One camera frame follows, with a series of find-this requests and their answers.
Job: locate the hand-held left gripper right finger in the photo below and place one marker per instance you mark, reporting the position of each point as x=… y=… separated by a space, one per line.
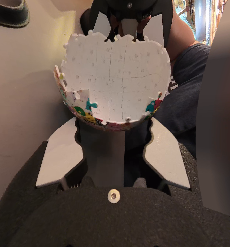
x=165 y=158

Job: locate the person's right forearm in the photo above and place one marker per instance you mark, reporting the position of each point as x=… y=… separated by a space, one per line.
x=180 y=38

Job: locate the black ball stand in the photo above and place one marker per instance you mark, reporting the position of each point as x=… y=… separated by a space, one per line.
x=10 y=15

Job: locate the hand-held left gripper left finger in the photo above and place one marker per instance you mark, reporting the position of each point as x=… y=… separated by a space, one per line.
x=60 y=158

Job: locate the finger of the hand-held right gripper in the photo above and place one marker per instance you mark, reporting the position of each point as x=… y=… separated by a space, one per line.
x=101 y=23
x=155 y=29

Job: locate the partly built puzzle ball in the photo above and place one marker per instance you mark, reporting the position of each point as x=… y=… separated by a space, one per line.
x=116 y=77

